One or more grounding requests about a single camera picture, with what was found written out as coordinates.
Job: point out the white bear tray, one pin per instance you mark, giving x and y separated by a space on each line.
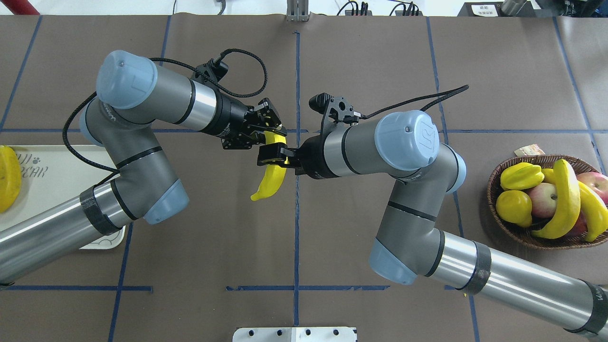
51 175

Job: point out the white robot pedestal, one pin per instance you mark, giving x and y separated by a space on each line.
296 334

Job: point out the small snack packet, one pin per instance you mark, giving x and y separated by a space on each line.
529 150

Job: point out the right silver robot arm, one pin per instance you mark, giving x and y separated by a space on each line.
406 146

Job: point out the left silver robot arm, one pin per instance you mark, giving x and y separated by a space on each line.
132 92

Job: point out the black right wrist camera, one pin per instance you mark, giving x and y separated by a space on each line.
334 109

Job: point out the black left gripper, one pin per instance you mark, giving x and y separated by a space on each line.
230 117

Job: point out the spotted yellow banana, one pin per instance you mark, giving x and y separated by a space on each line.
10 177

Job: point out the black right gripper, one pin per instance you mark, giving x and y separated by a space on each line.
311 162

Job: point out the yellow starfruit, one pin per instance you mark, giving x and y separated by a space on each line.
521 176

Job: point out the long yellow banana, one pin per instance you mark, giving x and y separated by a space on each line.
568 202

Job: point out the aluminium frame post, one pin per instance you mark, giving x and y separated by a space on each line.
297 10

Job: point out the bright yellow banana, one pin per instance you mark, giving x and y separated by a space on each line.
270 183

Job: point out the pale green apple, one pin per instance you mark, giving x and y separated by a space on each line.
544 200

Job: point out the yellow lemon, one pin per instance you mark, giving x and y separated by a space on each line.
515 206

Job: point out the red pink apple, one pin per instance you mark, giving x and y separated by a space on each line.
597 182

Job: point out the brown wicker basket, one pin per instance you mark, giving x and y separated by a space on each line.
500 229

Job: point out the small steel cup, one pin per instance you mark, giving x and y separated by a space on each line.
511 8

